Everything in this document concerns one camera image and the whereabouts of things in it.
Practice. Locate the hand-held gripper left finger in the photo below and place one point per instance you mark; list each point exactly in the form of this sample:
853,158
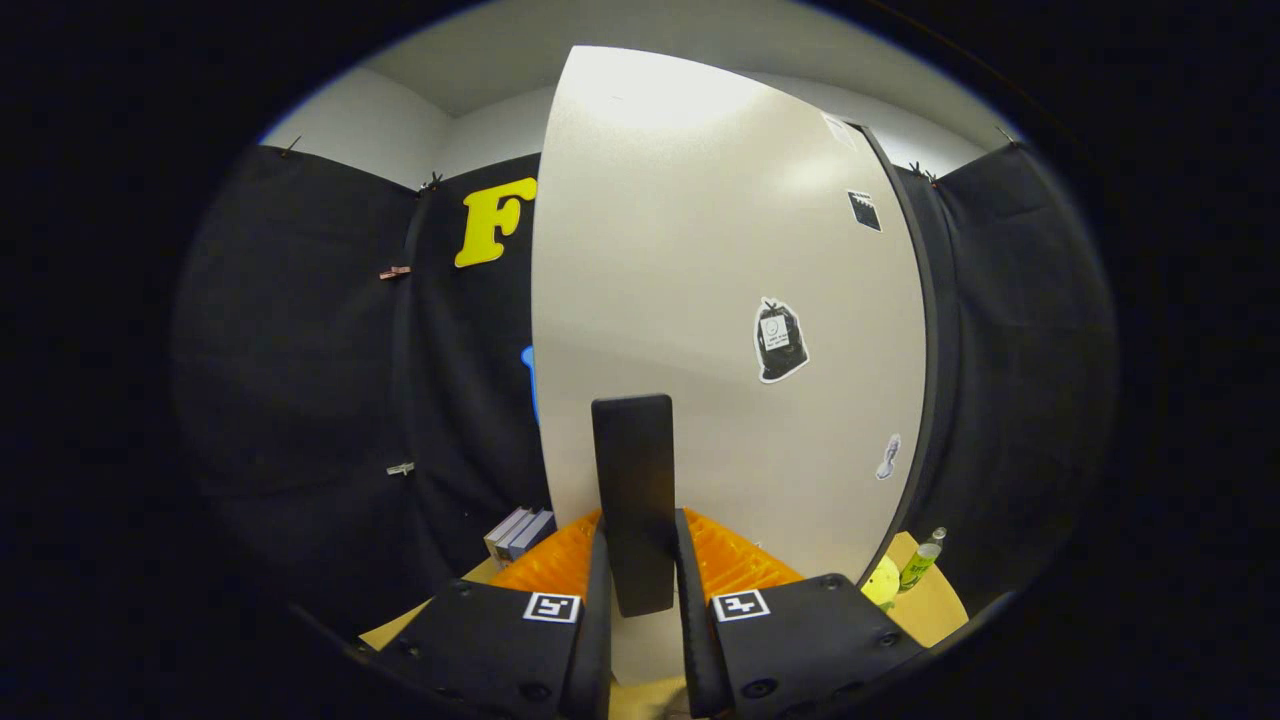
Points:
600,620

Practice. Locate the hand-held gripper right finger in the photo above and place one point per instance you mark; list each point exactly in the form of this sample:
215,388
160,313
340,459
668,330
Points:
690,620

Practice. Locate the cream book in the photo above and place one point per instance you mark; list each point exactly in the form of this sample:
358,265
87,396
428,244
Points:
503,535

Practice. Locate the green drink bottle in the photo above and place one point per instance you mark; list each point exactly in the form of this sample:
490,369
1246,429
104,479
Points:
920,562

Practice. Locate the white clip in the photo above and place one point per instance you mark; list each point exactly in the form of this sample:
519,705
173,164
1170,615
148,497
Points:
400,468

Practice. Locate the black backdrop cloth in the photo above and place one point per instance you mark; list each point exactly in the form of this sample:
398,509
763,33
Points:
290,400

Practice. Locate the pink clip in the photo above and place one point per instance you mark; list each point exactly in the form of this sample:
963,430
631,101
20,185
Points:
394,272

